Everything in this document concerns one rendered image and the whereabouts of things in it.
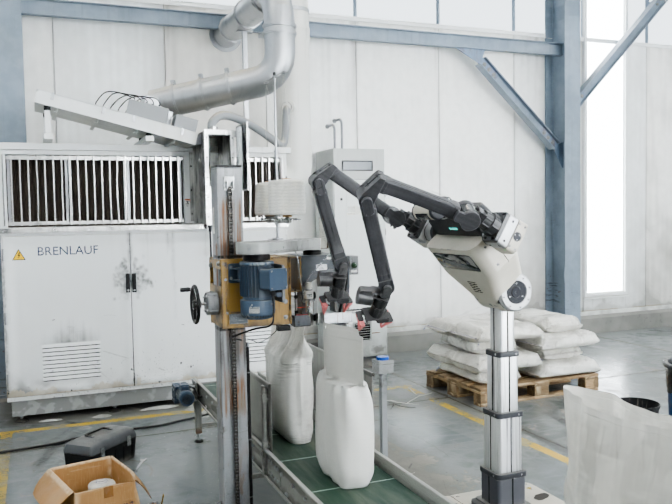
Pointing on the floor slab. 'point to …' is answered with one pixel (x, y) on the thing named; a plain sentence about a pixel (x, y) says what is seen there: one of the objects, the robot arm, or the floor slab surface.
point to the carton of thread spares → (57, 489)
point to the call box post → (383, 414)
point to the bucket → (643, 403)
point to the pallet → (458, 386)
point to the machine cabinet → (109, 273)
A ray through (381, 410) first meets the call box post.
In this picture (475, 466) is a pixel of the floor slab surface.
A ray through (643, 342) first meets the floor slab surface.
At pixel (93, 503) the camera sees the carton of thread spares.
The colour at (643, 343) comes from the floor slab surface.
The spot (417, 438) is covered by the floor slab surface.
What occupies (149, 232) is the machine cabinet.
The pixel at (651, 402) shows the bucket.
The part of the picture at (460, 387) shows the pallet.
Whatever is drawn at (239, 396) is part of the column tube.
